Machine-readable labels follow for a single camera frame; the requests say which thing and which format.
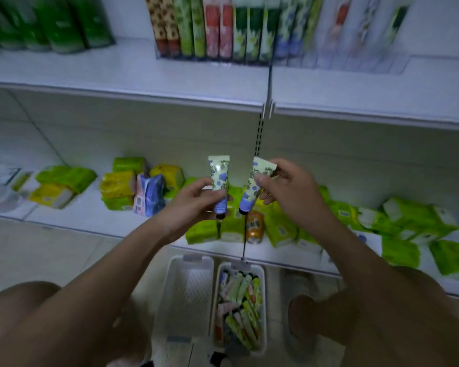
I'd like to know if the person's left hand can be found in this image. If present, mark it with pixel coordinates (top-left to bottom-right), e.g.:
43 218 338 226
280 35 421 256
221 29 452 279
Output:
157 177 232 245

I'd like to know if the person's right hand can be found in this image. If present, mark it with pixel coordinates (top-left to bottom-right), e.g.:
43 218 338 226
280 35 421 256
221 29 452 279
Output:
254 158 332 230

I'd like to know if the blue floral hand cream tube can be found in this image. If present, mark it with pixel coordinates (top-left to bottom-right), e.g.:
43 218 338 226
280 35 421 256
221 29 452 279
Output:
208 155 230 220
239 156 278 215

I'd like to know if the person's left forearm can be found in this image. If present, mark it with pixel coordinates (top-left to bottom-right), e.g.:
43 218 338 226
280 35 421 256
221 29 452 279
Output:
0 219 176 367

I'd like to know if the person's right forearm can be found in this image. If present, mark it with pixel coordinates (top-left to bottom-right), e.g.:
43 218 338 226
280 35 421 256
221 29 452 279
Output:
310 216 459 367

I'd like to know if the yellow tissue pack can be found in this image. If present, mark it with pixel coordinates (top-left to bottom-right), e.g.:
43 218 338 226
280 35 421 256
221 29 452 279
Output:
29 183 76 210
149 164 186 192
100 171 137 199

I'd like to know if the blue pink tissue pack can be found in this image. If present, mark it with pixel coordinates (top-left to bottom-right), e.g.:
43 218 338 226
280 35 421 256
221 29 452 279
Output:
133 173 166 218

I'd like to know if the slotted metal shelf upright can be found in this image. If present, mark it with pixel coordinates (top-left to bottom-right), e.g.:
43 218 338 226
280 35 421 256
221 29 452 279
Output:
241 61 277 262

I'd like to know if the green tissue pack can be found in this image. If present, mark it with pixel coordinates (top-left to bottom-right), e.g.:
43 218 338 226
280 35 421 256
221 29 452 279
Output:
35 165 97 194
112 157 147 175

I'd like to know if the empty white plastic basket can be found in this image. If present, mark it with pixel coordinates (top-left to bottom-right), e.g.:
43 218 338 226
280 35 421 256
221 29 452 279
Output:
152 254 215 367

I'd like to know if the white slipper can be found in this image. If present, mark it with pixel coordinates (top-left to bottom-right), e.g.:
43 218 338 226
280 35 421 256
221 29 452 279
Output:
281 269 319 360

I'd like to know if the white plastic basket with tubes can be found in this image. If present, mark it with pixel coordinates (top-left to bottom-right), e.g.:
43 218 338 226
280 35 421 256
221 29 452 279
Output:
210 261 269 357

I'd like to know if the pile of colourful cream tubes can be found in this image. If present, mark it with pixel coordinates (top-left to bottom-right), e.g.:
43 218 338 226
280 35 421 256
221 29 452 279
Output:
214 270 263 350

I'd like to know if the white shelf board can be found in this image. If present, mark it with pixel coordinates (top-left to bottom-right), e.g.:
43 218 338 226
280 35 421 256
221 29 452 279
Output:
0 37 459 132
0 160 459 300

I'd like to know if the person's right leg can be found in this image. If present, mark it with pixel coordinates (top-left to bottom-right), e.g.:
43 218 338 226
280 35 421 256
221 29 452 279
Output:
288 265 457 367

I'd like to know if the person's leg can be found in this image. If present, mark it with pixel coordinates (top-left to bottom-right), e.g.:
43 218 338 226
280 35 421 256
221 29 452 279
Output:
0 281 154 367
288 265 457 367

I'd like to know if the pile of green white packs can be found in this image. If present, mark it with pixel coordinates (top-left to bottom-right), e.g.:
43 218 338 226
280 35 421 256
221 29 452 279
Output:
184 176 459 285

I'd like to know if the row of standing cream tubes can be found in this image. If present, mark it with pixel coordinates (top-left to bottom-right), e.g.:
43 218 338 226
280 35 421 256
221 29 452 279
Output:
145 0 412 75

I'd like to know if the green wrapped paper roll pack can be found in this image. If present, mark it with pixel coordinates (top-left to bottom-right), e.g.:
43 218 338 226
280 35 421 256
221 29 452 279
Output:
0 0 27 52
67 0 116 49
31 0 85 55

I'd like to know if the person's left leg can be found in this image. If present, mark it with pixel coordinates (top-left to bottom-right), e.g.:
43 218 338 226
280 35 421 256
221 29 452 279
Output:
0 281 154 367

